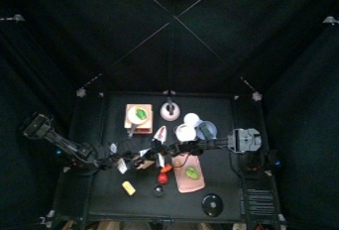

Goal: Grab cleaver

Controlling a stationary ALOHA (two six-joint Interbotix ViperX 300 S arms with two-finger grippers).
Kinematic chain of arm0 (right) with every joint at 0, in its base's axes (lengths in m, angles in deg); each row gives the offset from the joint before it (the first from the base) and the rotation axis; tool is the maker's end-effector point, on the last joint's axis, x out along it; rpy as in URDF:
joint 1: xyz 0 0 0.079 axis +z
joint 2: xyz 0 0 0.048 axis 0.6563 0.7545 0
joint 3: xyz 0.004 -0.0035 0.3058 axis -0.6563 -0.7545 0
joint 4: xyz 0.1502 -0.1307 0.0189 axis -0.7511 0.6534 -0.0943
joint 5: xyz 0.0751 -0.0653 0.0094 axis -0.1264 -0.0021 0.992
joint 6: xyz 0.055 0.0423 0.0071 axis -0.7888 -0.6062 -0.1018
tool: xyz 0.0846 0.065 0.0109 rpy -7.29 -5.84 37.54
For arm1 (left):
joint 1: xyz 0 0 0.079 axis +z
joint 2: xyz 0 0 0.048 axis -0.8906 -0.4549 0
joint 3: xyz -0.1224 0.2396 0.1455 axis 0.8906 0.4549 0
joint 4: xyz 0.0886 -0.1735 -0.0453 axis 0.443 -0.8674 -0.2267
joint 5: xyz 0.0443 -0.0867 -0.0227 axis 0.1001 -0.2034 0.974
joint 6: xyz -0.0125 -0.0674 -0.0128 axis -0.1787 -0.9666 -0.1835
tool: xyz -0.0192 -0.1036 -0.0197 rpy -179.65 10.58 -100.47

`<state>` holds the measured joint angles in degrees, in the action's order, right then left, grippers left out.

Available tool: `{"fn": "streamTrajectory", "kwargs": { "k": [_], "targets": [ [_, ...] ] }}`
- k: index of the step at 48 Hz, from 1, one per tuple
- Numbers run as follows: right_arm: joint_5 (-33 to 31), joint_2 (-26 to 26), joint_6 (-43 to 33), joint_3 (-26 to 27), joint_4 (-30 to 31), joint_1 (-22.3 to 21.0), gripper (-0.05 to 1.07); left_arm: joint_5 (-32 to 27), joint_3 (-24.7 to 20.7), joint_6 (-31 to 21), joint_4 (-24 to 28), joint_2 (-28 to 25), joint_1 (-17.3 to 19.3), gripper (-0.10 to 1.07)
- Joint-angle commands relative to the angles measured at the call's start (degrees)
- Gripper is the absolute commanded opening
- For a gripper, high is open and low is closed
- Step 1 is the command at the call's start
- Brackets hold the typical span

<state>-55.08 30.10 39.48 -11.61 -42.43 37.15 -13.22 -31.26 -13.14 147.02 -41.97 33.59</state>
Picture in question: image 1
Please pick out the white toy knife block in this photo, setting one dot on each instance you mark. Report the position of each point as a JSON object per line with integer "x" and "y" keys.
{"x": 144, "y": 159}

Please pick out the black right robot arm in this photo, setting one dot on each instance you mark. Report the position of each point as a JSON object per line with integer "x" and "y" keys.
{"x": 212, "y": 144}

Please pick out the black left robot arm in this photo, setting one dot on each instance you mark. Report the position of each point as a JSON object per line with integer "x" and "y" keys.
{"x": 66, "y": 144}

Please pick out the orange toy carrot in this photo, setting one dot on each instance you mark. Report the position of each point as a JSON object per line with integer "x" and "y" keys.
{"x": 168, "y": 169}

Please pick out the tan toy egg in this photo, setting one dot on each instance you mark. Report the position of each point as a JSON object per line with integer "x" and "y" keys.
{"x": 178, "y": 164}

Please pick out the white and red wedge toy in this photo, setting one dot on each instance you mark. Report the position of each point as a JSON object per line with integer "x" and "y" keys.
{"x": 161, "y": 134}

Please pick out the red toy tomato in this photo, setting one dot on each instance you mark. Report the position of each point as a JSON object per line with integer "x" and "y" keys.
{"x": 164, "y": 178}

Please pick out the grey bowl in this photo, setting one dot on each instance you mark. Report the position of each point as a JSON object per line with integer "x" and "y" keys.
{"x": 186, "y": 133}

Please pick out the green toy pepper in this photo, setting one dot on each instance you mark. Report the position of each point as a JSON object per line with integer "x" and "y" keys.
{"x": 193, "y": 172}

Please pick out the black shiny ball toy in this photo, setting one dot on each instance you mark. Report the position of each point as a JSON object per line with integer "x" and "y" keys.
{"x": 160, "y": 190}

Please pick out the pink cutting board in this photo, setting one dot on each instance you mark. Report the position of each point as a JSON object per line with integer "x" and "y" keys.
{"x": 190, "y": 181}

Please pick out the yellow toy cheese block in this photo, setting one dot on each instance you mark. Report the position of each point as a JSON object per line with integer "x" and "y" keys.
{"x": 129, "y": 188}

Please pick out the wooden board with green item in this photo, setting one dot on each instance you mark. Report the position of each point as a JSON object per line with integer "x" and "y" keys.
{"x": 140, "y": 118}

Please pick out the pale blue small plate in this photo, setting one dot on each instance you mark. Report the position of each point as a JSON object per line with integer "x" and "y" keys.
{"x": 192, "y": 119}

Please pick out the white toy frying pan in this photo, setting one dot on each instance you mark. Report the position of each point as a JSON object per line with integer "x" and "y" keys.
{"x": 137, "y": 115}

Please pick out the blue toy bowl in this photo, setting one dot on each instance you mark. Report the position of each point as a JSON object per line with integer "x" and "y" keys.
{"x": 208, "y": 130}

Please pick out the green toy vegetable in pan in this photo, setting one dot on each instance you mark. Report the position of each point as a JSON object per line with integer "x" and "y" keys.
{"x": 141, "y": 112}

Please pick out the black round lid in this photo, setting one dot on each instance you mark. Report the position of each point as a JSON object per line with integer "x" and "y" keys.
{"x": 212, "y": 205}

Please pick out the white printed label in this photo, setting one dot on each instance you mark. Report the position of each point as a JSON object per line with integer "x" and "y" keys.
{"x": 261, "y": 202}

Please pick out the grey frame corner bracket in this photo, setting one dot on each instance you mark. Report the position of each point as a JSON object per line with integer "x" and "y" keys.
{"x": 17, "y": 18}
{"x": 330, "y": 20}
{"x": 257, "y": 95}
{"x": 81, "y": 92}

